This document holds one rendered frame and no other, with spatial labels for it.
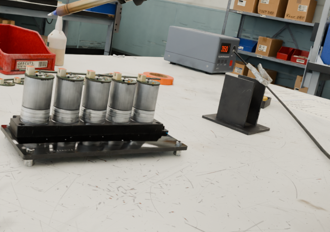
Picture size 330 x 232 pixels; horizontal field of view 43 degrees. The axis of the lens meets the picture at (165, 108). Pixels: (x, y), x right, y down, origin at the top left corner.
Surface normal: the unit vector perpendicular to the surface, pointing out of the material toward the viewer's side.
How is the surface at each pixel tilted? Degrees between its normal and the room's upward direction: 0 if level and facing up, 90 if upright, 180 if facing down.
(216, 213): 0
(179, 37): 90
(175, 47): 90
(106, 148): 0
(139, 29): 90
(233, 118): 90
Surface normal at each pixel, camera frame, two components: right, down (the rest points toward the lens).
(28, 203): 0.18, -0.96
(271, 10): -0.58, 0.07
